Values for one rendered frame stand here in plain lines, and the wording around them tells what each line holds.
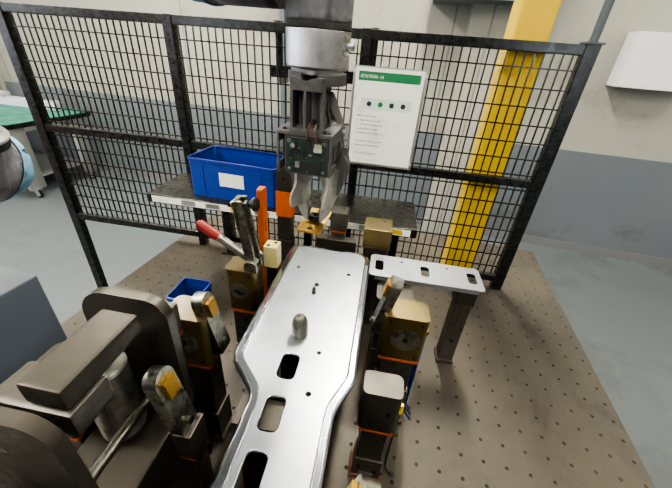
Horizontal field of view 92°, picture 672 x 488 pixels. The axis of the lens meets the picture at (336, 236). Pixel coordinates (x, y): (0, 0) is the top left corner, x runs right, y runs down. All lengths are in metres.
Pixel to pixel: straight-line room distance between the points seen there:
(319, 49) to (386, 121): 0.75
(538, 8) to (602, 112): 2.25
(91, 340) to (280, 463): 0.29
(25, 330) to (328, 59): 0.70
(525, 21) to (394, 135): 0.46
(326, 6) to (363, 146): 0.78
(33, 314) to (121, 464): 0.34
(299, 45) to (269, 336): 0.49
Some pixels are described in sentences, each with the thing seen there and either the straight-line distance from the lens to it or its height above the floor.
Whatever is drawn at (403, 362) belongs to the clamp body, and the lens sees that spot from 0.75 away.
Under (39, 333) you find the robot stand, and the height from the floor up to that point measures 0.99.
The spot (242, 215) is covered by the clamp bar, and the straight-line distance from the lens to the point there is 0.68.
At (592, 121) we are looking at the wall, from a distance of 3.38.
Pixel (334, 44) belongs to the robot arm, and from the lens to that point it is 0.41.
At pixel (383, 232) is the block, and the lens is 0.91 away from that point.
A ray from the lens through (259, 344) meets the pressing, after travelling 0.66.
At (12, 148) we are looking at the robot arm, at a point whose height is 1.30.
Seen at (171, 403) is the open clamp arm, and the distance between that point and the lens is 0.55.
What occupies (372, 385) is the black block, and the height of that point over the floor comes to 0.99.
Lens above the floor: 1.49
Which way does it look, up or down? 30 degrees down
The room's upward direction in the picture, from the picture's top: 5 degrees clockwise
